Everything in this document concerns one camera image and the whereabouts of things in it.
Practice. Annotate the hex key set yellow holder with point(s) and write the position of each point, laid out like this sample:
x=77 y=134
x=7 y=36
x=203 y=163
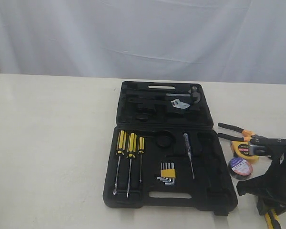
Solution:
x=167 y=173

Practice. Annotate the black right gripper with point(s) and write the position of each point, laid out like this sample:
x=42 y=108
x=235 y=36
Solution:
x=270 y=188

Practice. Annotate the yellow tape measure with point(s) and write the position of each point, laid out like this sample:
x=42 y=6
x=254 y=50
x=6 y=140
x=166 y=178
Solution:
x=240 y=149

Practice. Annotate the middle yellow black screwdriver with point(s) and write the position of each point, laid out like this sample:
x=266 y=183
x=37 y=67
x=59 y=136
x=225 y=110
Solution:
x=131 y=150

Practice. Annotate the black plastic tool case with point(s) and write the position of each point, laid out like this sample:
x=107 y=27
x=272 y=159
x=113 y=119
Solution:
x=144 y=109

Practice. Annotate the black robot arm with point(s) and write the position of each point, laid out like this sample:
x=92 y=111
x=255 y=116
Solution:
x=269 y=188

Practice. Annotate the black electrical tape roll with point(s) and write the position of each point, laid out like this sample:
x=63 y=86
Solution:
x=240 y=168

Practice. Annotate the small yellow black screwdriver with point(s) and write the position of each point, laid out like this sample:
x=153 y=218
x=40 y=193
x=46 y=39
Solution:
x=140 y=152

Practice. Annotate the yellow black utility knife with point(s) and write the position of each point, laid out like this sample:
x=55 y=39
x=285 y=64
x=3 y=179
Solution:
x=272 y=220

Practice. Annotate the pliers black orange handles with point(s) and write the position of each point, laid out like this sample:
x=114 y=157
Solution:
x=244 y=135

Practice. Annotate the large yellow black screwdriver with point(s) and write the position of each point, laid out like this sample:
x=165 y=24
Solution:
x=120 y=149

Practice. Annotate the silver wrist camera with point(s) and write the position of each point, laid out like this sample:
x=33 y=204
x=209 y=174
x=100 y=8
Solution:
x=272 y=147

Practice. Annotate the adjustable wrench with label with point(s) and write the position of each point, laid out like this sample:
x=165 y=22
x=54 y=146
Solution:
x=176 y=103

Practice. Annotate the clear handle tester screwdriver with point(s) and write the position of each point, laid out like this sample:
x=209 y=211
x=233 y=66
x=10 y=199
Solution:
x=191 y=160

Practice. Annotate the claw hammer steel head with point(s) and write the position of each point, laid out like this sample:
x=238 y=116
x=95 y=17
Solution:
x=194 y=95

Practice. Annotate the white backdrop curtain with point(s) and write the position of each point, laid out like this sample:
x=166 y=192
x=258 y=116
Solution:
x=191 y=40

